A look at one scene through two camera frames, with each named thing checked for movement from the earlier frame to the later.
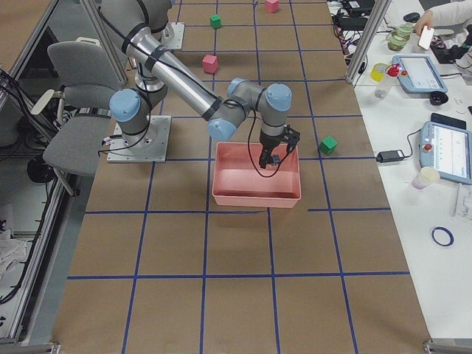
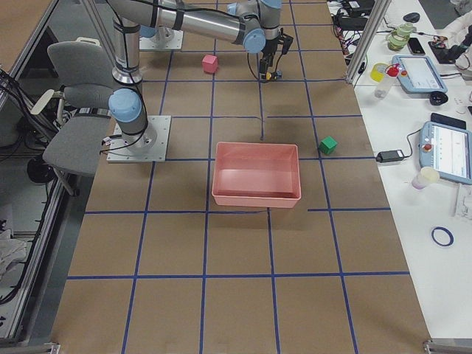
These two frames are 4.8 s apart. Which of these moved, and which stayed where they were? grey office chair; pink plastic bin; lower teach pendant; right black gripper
Moved: right black gripper
Stayed: pink plastic bin; lower teach pendant; grey office chair
